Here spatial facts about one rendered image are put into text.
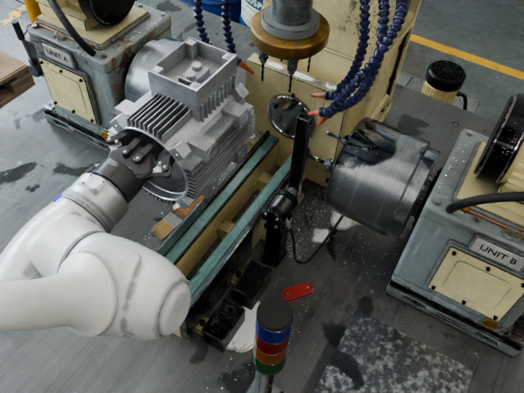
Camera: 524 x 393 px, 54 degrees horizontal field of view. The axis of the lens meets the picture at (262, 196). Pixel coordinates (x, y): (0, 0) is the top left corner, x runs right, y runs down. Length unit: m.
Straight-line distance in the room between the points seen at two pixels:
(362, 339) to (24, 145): 1.19
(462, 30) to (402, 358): 3.14
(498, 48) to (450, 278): 2.88
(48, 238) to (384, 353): 0.74
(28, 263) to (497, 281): 0.90
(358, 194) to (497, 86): 2.50
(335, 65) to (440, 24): 2.65
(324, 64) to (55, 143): 0.88
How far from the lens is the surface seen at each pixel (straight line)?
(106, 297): 0.63
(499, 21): 4.28
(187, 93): 0.85
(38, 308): 0.60
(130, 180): 0.81
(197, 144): 0.84
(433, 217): 1.12
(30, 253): 0.75
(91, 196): 0.78
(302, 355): 1.27
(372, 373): 1.16
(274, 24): 1.16
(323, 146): 1.46
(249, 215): 1.32
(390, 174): 1.17
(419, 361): 1.20
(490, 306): 1.27
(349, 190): 1.19
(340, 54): 1.42
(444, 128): 1.87
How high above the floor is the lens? 1.97
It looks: 50 degrees down
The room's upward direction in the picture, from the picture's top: 4 degrees clockwise
